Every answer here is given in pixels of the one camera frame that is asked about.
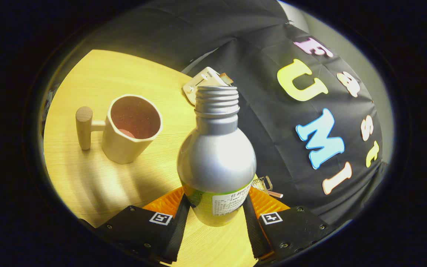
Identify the silver juice bottle green label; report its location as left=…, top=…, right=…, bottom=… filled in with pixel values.
left=177, top=86, right=257, bottom=227

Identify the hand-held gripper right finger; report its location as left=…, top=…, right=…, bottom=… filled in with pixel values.
left=242, top=187, right=329, bottom=262

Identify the wooden table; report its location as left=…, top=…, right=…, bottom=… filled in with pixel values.
left=43, top=49, right=258, bottom=267

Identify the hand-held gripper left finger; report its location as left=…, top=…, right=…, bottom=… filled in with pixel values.
left=95, top=187, right=191, bottom=264

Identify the cream cup with wooden handle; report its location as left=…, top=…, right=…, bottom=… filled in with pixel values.
left=75, top=94, right=163, bottom=165

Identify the white toaster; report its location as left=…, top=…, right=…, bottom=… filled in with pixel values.
left=182, top=67, right=234, bottom=106

